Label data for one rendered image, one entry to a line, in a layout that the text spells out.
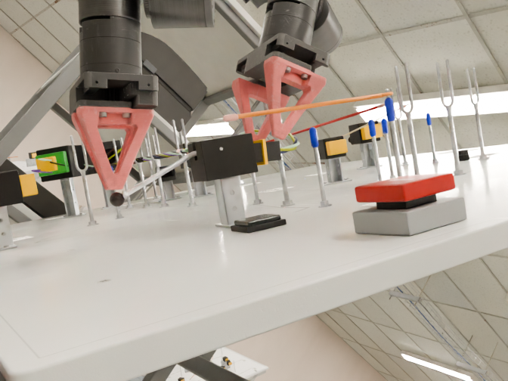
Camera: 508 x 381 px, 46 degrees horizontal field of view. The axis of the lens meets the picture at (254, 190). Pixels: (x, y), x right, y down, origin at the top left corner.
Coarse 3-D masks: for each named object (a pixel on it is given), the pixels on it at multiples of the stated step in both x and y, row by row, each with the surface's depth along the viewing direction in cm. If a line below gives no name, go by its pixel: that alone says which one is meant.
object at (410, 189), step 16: (400, 176) 46; (416, 176) 43; (432, 176) 41; (448, 176) 42; (368, 192) 42; (384, 192) 41; (400, 192) 40; (416, 192) 40; (432, 192) 41; (384, 208) 43; (400, 208) 41
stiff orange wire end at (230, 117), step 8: (368, 96) 54; (376, 96) 55; (384, 96) 55; (304, 104) 52; (312, 104) 53; (320, 104) 53; (328, 104) 53; (256, 112) 51; (264, 112) 51; (272, 112) 51; (280, 112) 52; (216, 120) 50; (224, 120) 50; (232, 120) 50
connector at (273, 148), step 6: (258, 144) 62; (270, 144) 62; (276, 144) 63; (258, 150) 62; (270, 150) 62; (276, 150) 63; (258, 156) 62; (270, 156) 62; (276, 156) 63; (258, 162) 62
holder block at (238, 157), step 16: (192, 144) 61; (208, 144) 59; (224, 144) 59; (240, 144) 60; (192, 160) 62; (208, 160) 59; (224, 160) 59; (240, 160) 60; (208, 176) 59; (224, 176) 59
